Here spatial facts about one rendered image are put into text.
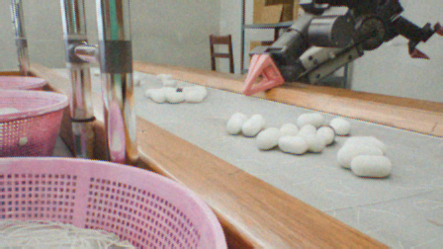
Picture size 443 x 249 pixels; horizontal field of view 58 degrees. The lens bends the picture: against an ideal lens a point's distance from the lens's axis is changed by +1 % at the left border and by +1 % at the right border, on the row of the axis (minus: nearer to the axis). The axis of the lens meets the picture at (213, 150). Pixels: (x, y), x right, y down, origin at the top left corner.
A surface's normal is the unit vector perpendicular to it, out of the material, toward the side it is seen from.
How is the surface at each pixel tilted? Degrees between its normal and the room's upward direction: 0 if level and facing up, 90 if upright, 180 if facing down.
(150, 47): 90
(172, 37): 90
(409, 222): 0
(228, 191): 0
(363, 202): 0
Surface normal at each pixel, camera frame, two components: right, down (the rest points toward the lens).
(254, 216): 0.00, -0.96
